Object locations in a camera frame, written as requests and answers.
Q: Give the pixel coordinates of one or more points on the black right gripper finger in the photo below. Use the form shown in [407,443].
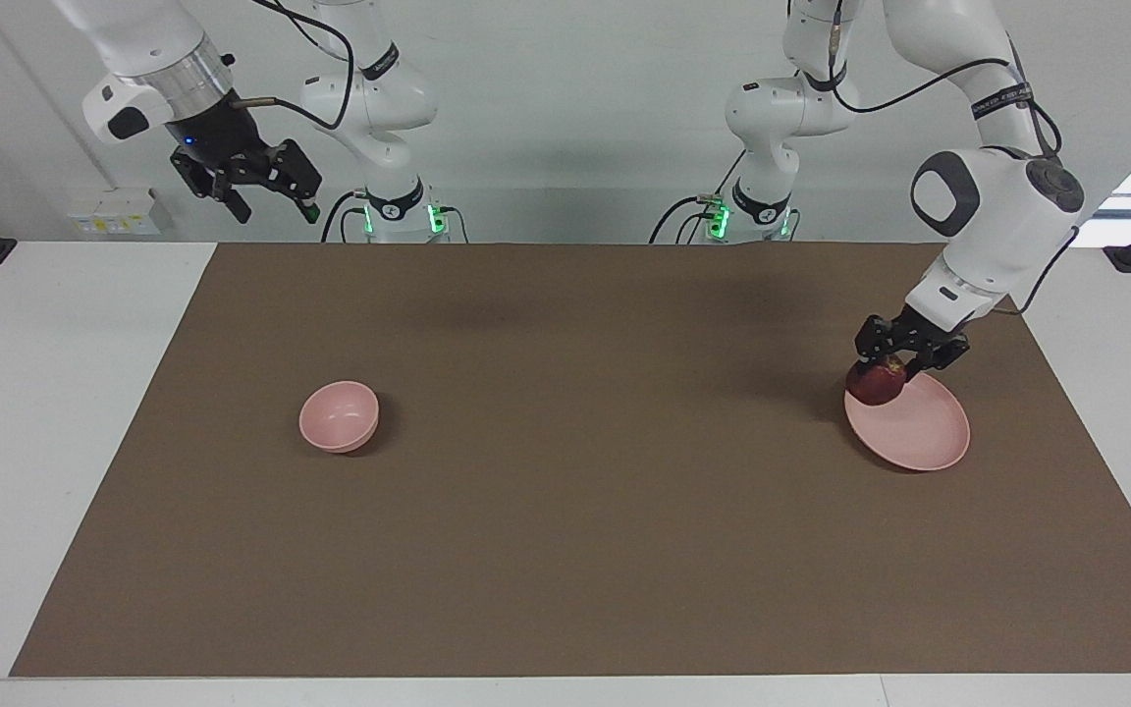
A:
[296,172]
[232,201]

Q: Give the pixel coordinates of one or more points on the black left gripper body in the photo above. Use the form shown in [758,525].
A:
[924,329]

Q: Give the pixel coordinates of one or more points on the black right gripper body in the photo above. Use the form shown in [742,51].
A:
[217,133]

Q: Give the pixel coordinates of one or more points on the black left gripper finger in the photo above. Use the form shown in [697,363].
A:
[878,339]
[934,355]

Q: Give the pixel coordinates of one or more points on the dark red apple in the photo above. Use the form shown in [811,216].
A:
[875,385]

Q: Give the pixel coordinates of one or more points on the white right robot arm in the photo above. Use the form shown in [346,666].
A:
[369,98]

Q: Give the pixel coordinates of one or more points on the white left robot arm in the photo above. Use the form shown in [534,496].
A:
[988,206]

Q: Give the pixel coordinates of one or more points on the pink plate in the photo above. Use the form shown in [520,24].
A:
[919,427]

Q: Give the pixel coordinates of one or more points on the pink bowl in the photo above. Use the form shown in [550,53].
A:
[335,420]

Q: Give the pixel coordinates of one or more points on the brown table mat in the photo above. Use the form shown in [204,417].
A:
[575,491]

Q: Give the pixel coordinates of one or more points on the white wall socket box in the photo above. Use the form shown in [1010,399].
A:
[119,211]

